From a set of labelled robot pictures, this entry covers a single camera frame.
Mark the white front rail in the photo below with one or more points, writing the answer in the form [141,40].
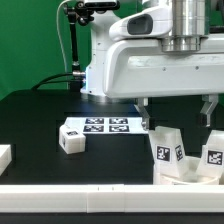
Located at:
[110,198]

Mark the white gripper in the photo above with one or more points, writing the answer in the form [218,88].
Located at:
[163,51]

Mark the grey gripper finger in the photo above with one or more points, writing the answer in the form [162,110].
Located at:
[210,103]

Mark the white round stool seat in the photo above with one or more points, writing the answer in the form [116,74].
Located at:
[190,178]

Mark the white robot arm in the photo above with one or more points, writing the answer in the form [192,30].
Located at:
[167,49]

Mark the white left rail block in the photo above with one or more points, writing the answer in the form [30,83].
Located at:
[5,157]

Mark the paper sheet with markers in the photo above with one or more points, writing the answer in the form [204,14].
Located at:
[106,125]

